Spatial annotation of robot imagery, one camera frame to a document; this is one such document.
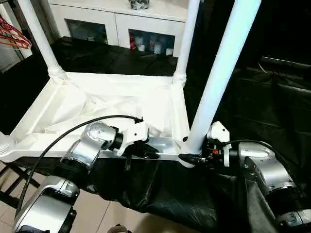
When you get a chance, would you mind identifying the dark robot foot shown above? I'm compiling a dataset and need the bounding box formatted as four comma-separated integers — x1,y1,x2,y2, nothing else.
108,224,129,233

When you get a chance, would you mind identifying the red patterned cloth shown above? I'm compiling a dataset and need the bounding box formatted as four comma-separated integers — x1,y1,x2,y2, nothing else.
0,15,33,51

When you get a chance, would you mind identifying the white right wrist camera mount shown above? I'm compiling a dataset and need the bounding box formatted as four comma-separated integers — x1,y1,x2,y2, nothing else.
206,120,231,168

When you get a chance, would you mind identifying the white cabinet with glass doors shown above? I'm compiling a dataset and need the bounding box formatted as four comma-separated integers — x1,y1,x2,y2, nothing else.
48,0,193,58

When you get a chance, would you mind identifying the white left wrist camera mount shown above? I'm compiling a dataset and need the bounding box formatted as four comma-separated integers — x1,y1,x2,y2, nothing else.
116,118,150,158

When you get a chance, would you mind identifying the dark blue hanging cloth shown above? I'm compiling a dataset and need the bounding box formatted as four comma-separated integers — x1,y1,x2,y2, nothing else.
197,0,212,50

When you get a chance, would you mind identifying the grey curtain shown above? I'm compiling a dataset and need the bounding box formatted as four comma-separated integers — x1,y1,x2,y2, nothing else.
38,0,62,42

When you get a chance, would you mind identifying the white plastic table top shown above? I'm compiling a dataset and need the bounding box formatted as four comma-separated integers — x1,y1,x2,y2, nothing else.
0,72,198,168

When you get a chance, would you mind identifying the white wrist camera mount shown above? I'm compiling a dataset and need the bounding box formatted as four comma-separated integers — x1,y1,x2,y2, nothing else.
206,120,231,168
116,118,150,158

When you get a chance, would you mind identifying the black left wrist camera cable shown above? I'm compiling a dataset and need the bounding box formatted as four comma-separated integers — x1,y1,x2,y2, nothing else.
14,115,144,220

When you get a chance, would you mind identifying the white plastic table leg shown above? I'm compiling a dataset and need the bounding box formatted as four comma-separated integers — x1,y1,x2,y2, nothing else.
186,0,262,155
171,0,200,84
17,0,66,77
0,132,15,160

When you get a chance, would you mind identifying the black folding stand frame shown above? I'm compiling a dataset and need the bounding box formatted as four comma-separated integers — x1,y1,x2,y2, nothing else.
0,164,41,210

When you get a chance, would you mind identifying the black glossy mat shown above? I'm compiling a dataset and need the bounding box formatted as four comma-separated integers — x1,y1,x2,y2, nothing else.
0,36,311,233

